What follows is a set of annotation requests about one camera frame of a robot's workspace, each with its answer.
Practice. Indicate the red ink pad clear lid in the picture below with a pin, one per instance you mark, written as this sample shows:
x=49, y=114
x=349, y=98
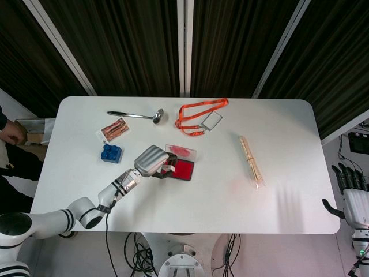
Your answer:
x=184, y=170

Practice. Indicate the bystander black clothing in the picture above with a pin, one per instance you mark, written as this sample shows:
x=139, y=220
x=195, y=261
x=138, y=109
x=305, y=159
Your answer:
x=20, y=164

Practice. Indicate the blue building block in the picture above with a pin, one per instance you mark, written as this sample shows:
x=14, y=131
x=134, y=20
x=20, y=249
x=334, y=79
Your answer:
x=111, y=154

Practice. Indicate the black electronic device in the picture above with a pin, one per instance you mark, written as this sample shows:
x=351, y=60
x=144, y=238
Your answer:
x=359, y=142

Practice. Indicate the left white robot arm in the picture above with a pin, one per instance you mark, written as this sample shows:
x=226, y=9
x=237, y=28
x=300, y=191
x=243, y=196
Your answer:
x=86, y=210

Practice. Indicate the food picture card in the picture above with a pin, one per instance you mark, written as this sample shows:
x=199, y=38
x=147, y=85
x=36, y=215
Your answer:
x=113, y=130

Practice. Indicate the clear badge holder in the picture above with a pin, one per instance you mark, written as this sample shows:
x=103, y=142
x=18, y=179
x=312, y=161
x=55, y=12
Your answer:
x=212, y=121

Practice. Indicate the cardboard box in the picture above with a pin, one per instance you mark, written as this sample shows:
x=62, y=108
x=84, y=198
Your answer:
x=36, y=127

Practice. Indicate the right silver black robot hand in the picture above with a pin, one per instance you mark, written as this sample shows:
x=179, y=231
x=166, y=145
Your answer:
x=359, y=209

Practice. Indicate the white partition post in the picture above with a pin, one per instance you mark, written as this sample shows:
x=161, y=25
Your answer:
x=282, y=43
x=346, y=127
x=184, y=43
x=56, y=40

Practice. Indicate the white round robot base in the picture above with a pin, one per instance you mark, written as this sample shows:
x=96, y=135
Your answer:
x=180, y=262

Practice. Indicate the wrapped wooden chopsticks bundle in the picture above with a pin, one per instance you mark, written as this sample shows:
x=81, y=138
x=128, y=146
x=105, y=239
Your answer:
x=250, y=160

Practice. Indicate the steel ladle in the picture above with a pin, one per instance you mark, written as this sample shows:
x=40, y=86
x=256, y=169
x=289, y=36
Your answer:
x=158, y=116

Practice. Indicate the dark pleated curtain panel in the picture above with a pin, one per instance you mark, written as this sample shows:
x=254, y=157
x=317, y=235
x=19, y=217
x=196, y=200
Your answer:
x=236, y=43
x=17, y=57
x=121, y=43
x=340, y=57

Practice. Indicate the bystander bare hand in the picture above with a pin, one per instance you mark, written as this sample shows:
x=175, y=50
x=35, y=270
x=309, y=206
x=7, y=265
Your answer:
x=13, y=132

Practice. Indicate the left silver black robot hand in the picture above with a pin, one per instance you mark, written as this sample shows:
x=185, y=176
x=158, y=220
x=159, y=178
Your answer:
x=150, y=160

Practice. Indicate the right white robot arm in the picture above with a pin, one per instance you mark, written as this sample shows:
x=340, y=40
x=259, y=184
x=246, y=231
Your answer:
x=360, y=245

